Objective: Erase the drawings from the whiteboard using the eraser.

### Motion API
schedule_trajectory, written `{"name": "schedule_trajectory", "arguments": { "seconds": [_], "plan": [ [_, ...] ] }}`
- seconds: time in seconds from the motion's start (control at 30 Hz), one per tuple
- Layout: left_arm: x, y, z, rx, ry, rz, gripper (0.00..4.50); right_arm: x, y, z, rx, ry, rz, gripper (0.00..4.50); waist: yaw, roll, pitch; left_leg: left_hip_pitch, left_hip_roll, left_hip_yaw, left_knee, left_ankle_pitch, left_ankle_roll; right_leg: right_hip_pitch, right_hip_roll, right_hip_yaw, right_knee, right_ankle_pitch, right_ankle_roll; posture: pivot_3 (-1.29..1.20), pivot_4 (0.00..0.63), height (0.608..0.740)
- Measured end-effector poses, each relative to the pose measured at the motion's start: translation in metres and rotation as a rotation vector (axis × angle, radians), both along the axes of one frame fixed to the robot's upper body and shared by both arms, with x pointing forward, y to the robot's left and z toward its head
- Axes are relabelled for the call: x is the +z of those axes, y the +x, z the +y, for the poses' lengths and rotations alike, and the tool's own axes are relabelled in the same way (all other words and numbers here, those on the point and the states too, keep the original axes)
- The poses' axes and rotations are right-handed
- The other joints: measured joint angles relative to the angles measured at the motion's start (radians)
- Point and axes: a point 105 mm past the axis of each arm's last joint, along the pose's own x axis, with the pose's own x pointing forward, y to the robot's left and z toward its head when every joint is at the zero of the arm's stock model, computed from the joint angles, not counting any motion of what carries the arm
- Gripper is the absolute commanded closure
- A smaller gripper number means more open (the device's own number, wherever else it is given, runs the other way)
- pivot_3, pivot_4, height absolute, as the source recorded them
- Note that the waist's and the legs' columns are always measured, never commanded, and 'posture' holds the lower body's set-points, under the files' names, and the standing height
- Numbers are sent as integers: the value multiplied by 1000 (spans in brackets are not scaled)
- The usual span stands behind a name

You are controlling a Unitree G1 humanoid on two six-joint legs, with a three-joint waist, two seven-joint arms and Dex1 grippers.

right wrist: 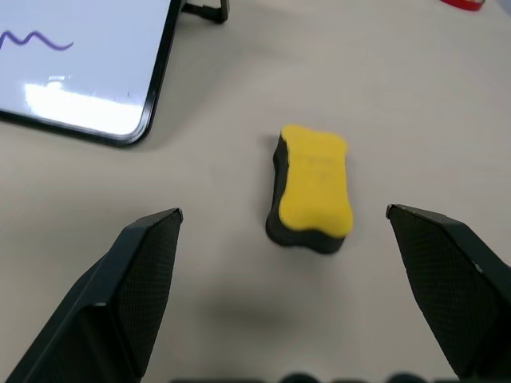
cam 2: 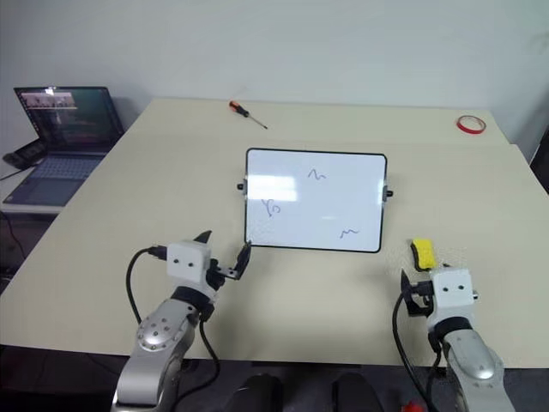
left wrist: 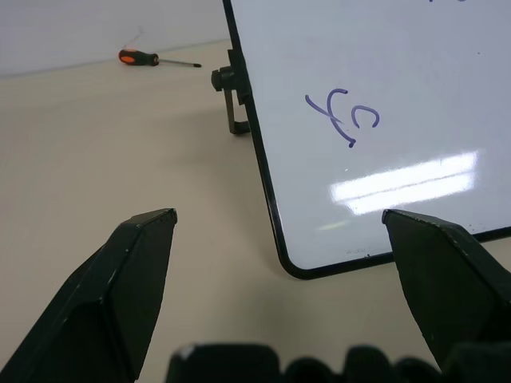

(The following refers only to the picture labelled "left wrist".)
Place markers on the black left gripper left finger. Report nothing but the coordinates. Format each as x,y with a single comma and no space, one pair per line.
100,311

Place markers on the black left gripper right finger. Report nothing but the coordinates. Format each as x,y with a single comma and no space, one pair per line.
447,279

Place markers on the black-framed whiteboard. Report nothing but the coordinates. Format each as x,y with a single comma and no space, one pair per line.
359,60

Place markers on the orange and black screwdriver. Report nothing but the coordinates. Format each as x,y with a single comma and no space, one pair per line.
133,58

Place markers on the black whiteboard side bracket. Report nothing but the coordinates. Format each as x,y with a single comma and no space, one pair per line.
223,77

